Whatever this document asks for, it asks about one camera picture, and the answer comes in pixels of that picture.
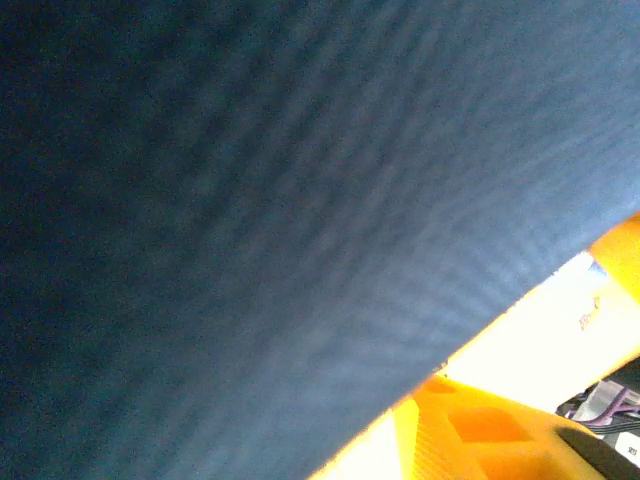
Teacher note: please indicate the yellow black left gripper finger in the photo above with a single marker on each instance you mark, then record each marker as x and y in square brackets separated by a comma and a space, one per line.
[480, 435]

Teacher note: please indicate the yellow book with cartoon cover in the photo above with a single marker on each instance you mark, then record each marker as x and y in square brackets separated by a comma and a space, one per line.
[550, 340]

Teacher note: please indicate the navy blue student backpack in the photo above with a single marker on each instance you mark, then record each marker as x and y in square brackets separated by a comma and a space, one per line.
[250, 200]

